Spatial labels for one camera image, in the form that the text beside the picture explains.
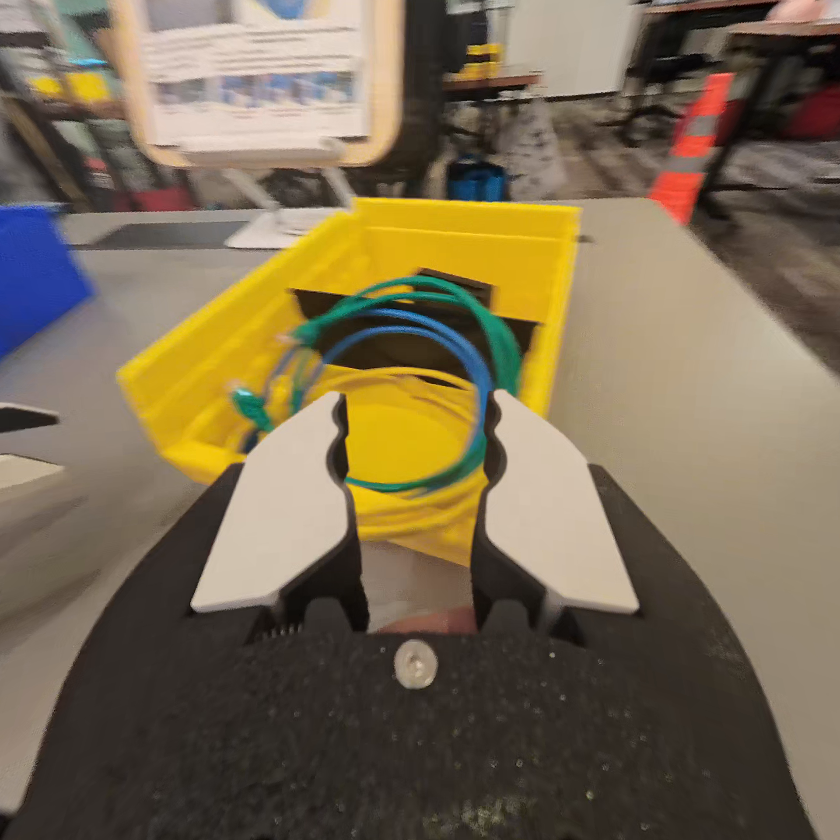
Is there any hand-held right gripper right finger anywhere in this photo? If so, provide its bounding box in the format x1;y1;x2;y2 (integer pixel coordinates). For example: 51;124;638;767
470;390;641;627

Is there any yellow plastic bin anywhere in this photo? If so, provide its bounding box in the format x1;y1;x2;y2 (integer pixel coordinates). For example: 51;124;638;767
117;197;583;568

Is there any black divider of yellow bin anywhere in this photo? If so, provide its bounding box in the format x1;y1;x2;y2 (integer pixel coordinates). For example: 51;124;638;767
289;268;546;371

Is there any instruction sheet on wooden board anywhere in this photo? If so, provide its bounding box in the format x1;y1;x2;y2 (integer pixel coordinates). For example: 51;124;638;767
112;0;404;168

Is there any green ethernet cable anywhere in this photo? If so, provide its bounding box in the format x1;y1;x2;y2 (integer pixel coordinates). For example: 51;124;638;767
230;276;524;494

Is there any yellow ethernet cable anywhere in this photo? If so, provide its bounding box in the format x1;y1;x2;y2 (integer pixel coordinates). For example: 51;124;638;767
269;367;490;552

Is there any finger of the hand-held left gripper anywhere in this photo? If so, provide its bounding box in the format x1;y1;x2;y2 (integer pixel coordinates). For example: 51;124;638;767
0;455;67;494
0;405;60;434

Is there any blue ethernet cable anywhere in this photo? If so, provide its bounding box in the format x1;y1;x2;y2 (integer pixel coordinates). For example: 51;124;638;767
243;308;493;490

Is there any white tablet stand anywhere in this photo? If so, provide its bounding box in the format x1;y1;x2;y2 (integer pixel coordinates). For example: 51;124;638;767
223;164;358;250

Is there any blue plastic bin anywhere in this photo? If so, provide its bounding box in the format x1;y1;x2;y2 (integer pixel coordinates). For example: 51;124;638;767
0;205;93;358

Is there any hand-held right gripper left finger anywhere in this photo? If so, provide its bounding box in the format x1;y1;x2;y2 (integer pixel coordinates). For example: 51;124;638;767
190;392;370;631

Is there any orange traffic cone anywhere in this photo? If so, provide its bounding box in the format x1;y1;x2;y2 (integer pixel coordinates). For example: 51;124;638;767
646;72;736;225

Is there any blue bucket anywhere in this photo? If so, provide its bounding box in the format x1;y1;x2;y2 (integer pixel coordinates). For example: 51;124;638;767
448;156;509;201

